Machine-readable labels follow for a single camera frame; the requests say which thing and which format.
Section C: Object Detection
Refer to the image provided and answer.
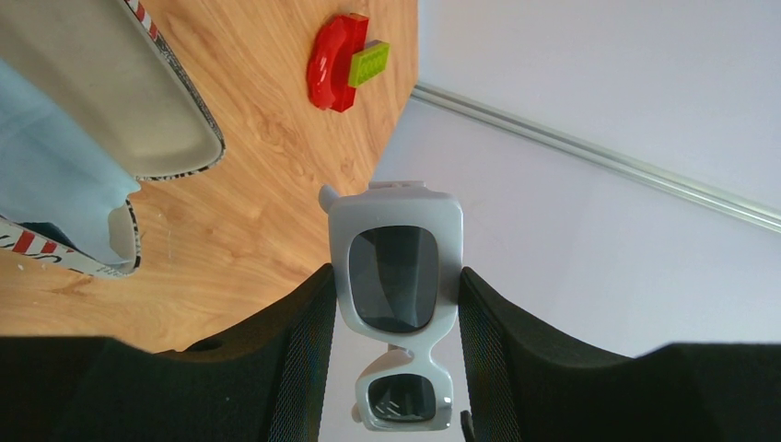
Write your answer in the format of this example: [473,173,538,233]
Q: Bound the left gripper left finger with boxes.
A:
[1,264,336,441]

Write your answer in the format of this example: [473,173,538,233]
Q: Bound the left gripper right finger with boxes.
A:
[459,268,780,441]

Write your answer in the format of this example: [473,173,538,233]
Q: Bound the white frame sunglasses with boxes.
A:
[318,181,464,432]

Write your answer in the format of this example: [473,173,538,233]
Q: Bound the light blue cleaning cloth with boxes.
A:
[1,63,140,264]

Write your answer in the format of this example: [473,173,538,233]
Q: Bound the flag print glasses case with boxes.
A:
[1,1,226,279]

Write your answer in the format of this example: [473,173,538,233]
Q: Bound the green block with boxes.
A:
[347,41,391,87]

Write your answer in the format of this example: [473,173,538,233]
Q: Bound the red horseshoe magnet toy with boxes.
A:
[306,13,369,112]

